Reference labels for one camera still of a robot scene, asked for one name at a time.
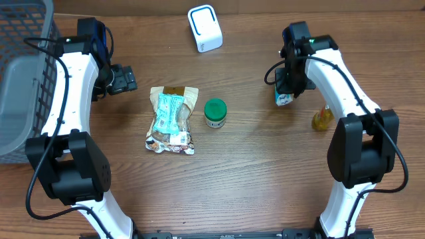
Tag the grey plastic basket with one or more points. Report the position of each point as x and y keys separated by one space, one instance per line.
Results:
x=28 y=74

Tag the teal tissue pack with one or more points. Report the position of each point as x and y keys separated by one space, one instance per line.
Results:
x=282 y=99

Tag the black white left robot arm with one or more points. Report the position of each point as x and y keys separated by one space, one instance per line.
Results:
x=66 y=160

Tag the green lid jar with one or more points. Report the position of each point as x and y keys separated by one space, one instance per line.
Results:
x=215 y=112

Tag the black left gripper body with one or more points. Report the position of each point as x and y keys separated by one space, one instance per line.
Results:
x=122 y=81

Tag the white barcode scanner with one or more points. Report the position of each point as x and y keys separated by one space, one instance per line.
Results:
x=205 y=28

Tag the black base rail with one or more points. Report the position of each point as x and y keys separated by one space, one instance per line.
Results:
x=225 y=235

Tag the teal wipes packet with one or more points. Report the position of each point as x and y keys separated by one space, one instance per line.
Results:
x=168 y=106

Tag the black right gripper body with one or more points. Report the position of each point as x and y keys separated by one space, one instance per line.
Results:
x=293 y=81

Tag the yellow dish soap bottle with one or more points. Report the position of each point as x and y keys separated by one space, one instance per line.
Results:
x=322 y=119

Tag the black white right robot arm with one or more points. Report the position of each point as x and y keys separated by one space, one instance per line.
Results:
x=363 y=147

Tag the brown snack pouch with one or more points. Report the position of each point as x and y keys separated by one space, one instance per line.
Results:
x=181 y=142

